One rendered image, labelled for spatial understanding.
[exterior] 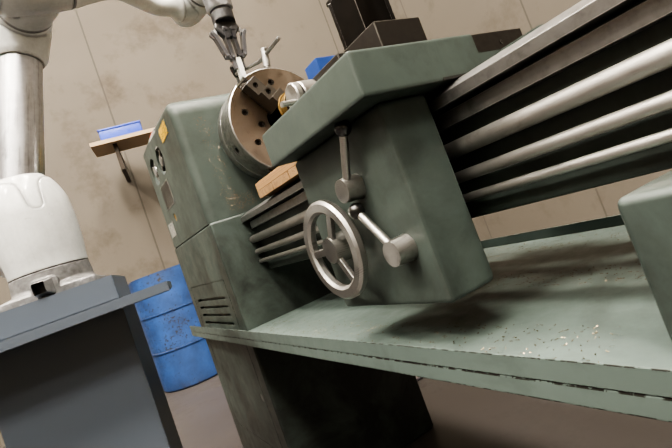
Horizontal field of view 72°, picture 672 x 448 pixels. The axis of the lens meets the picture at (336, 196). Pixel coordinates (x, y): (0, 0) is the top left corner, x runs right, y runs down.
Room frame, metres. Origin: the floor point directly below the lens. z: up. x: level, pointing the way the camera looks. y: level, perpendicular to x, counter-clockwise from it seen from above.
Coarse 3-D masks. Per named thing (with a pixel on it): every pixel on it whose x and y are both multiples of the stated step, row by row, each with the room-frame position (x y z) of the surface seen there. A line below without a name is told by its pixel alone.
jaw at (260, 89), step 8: (256, 80) 1.27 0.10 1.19; (240, 88) 1.29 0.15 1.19; (248, 88) 1.26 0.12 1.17; (256, 88) 1.27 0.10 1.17; (264, 88) 1.26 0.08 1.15; (272, 88) 1.27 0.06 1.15; (280, 88) 1.26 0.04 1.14; (256, 96) 1.28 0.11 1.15; (264, 96) 1.26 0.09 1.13; (272, 96) 1.24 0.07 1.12; (264, 104) 1.29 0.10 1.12; (272, 104) 1.27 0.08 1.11; (272, 112) 1.30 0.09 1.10
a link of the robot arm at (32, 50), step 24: (0, 24) 1.17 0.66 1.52; (0, 48) 1.18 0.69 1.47; (24, 48) 1.19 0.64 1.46; (48, 48) 1.25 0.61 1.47; (0, 72) 1.18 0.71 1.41; (24, 72) 1.19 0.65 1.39; (0, 96) 1.17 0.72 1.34; (24, 96) 1.17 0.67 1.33; (0, 120) 1.16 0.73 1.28; (24, 120) 1.16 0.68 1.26; (0, 144) 1.15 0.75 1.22; (24, 144) 1.15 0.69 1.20; (0, 168) 1.13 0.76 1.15; (24, 168) 1.14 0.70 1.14
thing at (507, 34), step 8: (488, 32) 0.83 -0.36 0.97; (496, 32) 0.84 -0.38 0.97; (504, 32) 0.85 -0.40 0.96; (512, 32) 0.86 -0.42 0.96; (520, 32) 0.87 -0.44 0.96; (480, 40) 0.81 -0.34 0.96; (488, 40) 0.82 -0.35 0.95; (496, 40) 0.84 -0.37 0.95; (504, 40) 0.85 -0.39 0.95; (512, 40) 0.86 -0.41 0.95; (480, 48) 0.81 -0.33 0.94; (488, 48) 0.82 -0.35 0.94; (496, 48) 0.83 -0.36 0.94; (336, 56) 0.66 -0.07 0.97; (328, 64) 0.68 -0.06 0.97; (320, 72) 0.70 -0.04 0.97
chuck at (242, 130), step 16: (272, 80) 1.34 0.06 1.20; (288, 80) 1.37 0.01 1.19; (240, 96) 1.28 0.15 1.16; (224, 112) 1.30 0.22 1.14; (240, 112) 1.27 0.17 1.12; (256, 112) 1.30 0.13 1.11; (224, 128) 1.30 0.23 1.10; (240, 128) 1.27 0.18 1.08; (256, 128) 1.29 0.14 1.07; (240, 144) 1.26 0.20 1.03; (256, 144) 1.28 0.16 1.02; (240, 160) 1.33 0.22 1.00; (256, 160) 1.28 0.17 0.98
